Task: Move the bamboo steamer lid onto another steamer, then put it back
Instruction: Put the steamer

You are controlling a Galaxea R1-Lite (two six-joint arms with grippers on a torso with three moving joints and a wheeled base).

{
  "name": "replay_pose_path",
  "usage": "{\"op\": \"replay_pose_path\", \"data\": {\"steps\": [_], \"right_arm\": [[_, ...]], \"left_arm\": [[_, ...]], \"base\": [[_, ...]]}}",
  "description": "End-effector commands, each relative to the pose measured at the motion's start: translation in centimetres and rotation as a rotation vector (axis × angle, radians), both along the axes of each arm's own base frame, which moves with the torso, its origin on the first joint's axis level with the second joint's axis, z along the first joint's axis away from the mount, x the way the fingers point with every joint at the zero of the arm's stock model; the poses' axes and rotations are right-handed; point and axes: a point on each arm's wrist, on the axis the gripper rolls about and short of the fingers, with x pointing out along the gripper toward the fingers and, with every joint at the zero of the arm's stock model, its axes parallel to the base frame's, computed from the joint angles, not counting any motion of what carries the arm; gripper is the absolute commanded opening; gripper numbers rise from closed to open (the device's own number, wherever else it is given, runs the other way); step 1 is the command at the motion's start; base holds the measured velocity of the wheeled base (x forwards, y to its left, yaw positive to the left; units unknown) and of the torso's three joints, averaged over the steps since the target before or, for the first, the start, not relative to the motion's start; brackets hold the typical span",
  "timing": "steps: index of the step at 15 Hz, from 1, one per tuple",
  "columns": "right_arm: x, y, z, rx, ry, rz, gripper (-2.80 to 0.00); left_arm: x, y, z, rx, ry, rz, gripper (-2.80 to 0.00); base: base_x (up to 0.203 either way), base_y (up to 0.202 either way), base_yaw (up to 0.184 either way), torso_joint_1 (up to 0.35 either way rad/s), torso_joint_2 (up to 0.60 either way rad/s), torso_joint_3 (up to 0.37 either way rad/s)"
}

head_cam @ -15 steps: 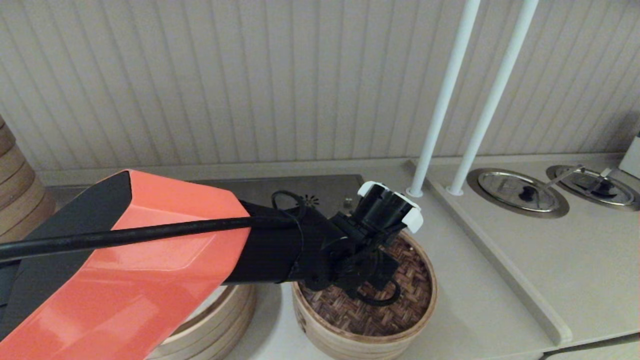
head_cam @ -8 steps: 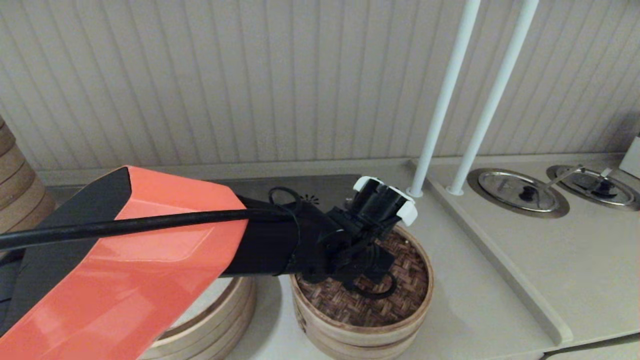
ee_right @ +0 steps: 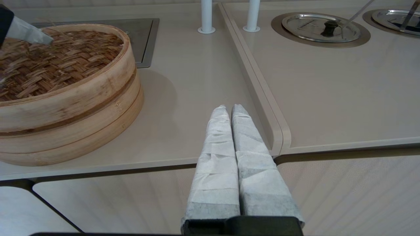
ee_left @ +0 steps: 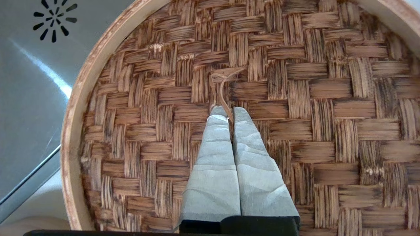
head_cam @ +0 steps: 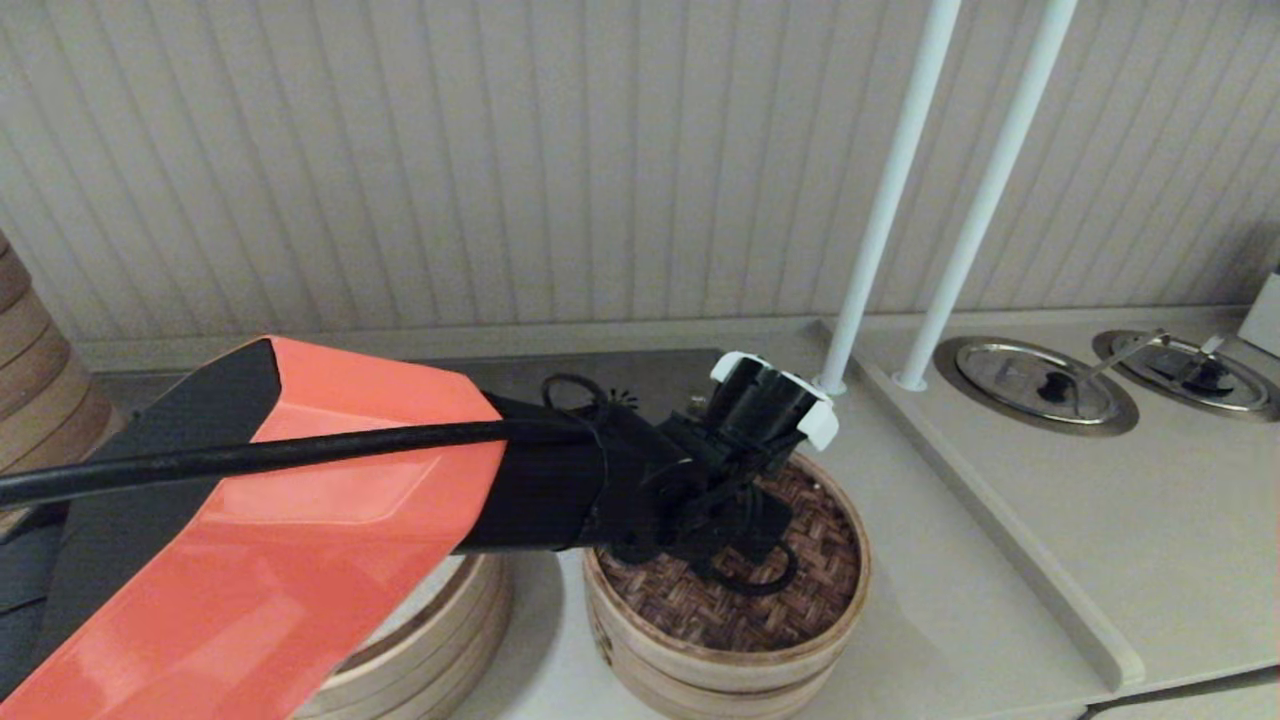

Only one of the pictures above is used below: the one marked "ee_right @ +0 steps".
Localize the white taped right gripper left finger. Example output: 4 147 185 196
181 105 241 230

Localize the beige cabinet front panel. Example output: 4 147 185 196
0 186 79 236
277 153 420 236
32 167 197 236

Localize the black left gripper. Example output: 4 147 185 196
0 6 55 47

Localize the white metal pole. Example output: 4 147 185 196
242 0 261 33
197 0 216 34

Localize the small bamboo steamer basket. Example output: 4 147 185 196
0 70 145 167

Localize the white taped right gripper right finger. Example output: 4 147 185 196
231 104 305 228

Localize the woven bamboo steamer lid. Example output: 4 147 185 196
0 24 137 133

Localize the perforated stainless steel steam plate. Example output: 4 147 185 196
31 18 160 69

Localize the long metal ladle handle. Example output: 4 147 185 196
341 0 375 29

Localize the short metal utensil handle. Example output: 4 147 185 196
399 0 420 32

